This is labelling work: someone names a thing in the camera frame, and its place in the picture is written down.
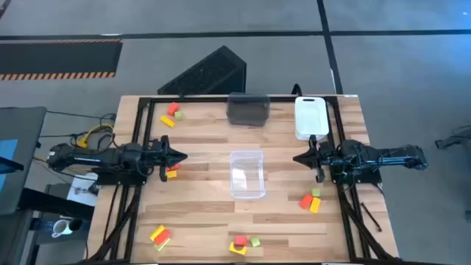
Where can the yellow arch block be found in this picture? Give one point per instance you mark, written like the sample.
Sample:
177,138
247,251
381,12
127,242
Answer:
235,249

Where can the black chair base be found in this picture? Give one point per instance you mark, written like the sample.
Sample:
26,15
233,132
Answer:
460,141

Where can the white paper sheet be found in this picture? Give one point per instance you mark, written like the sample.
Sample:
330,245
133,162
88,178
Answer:
82,191

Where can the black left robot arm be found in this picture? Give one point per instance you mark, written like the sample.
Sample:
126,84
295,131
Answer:
92,158

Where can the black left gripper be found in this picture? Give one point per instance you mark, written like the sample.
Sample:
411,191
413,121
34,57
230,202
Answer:
162,156

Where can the white plastic bin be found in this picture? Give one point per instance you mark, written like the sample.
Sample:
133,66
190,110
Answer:
311,117

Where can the black cup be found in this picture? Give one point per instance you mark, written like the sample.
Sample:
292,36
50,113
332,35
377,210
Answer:
76,224

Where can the dark grey plastic bin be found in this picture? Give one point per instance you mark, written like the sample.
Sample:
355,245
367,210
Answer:
248,110

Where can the black hazard-striped floor mat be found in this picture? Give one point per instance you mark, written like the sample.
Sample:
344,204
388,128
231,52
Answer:
55,57

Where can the black perforated box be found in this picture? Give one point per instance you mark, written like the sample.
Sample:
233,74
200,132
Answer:
209,71

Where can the black aluminium table frame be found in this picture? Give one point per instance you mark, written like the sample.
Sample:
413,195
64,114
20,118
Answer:
202,99

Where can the clear plastic bin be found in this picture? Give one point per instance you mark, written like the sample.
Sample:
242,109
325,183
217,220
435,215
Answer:
247,174

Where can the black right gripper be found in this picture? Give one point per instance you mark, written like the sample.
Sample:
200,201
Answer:
319,158

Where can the white mug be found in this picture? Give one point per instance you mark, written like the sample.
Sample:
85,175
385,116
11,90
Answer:
62,227

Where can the grey desk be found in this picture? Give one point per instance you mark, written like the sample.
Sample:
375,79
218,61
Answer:
25,125

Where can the red block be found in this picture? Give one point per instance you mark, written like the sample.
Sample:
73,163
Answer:
241,240
163,237
305,201
173,109
174,167

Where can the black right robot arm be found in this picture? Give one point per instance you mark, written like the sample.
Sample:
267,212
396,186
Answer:
386,154

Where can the black side cart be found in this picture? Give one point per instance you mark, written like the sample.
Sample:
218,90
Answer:
44,200

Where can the thin black tool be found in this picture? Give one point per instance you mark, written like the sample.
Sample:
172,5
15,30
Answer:
371,216

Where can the yellow cylinder block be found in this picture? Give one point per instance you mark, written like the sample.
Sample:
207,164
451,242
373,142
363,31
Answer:
171,174

